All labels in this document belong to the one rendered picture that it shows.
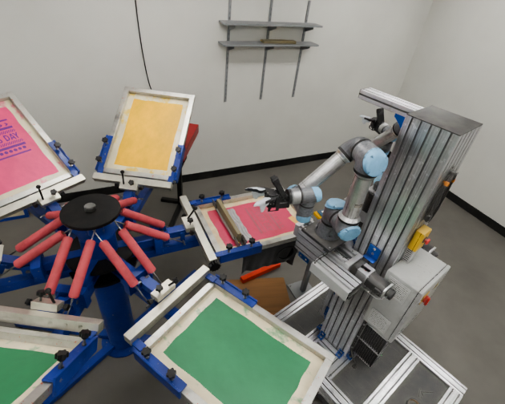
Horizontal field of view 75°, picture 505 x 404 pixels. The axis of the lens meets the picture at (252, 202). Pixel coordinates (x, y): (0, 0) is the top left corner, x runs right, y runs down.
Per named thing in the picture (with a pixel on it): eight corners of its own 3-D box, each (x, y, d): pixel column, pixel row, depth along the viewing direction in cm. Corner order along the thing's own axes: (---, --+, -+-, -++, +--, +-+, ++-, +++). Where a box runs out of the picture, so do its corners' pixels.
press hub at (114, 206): (144, 309, 285) (123, 179, 203) (154, 351, 257) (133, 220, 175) (94, 325, 269) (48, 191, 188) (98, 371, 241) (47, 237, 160)
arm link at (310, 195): (321, 206, 158) (325, 191, 153) (299, 208, 155) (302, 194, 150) (314, 196, 164) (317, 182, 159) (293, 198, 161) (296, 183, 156)
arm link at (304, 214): (304, 210, 173) (309, 192, 166) (313, 224, 164) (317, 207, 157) (290, 211, 171) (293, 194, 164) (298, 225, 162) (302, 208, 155)
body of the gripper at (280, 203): (266, 212, 150) (291, 209, 153) (268, 195, 146) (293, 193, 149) (261, 204, 157) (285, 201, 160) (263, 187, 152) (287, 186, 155)
